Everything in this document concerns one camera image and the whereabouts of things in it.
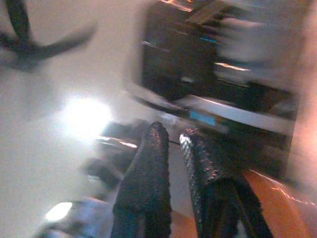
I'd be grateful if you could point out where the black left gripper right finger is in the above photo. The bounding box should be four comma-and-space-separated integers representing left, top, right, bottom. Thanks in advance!
178, 127, 274, 238

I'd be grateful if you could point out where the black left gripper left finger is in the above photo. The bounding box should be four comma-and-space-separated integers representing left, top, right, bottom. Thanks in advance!
112, 120, 173, 238

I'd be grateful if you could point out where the orange bowl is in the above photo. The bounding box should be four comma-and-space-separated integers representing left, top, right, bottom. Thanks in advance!
170, 170, 317, 238

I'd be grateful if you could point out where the black appliance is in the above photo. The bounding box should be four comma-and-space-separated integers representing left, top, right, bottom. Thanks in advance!
140, 0, 295, 115

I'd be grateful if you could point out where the black cable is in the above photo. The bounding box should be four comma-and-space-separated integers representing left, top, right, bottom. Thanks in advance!
0, 0, 98, 72

